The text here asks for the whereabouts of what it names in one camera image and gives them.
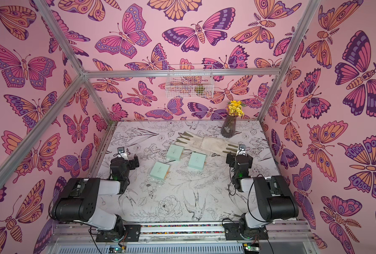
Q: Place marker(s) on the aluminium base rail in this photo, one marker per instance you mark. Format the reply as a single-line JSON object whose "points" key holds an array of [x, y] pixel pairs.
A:
{"points": [[280, 237]]}

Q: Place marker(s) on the white work glove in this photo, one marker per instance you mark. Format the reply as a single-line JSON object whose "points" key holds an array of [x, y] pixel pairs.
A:
{"points": [[190, 141], [219, 146]]}

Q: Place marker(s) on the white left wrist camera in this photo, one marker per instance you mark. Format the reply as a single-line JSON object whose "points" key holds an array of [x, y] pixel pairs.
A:
{"points": [[122, 153]]}

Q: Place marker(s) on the white work glove right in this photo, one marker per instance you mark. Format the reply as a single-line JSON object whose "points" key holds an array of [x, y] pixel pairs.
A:
{"points": [[219, 146]]}

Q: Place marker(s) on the dark glass vase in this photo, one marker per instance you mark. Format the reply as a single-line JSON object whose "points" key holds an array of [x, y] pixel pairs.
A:
{"points": [[228, 129]]}

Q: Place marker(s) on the yellow flowers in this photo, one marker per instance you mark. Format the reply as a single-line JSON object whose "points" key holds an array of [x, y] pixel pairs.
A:
{"points": [[235, 108]]}

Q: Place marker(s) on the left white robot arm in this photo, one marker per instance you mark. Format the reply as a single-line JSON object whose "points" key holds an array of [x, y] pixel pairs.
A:
{"points": [[77, 201]]}

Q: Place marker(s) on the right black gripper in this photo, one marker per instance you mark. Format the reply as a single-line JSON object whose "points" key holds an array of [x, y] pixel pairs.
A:
{"points": [[240, 160]]}

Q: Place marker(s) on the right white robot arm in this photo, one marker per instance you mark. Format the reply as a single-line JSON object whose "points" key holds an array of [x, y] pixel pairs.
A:
{"points": [[269, 198]]}

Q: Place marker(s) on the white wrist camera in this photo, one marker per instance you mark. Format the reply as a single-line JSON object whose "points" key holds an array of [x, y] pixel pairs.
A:
{"points": [[241, 150], [122, 153]]}

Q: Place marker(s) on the white wire basket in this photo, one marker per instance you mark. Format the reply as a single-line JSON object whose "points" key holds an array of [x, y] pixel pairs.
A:
{"points": [[188, 80]]}

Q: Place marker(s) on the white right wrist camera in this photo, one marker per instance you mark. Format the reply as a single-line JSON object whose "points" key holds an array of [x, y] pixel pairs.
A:
{"points": [[241, 150]]}

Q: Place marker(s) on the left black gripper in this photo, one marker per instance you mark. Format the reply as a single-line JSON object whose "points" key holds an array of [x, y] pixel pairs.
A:
{"points": [[131, 163]]}

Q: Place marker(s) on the white work glove left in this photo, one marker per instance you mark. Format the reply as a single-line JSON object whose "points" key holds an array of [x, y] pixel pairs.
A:
{"points": [[190, 141]]}

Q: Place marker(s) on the mint jewelry box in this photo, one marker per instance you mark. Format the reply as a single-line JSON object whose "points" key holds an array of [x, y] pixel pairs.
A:
{"points": [[174, 153], [197, 161], [160, 171]]}

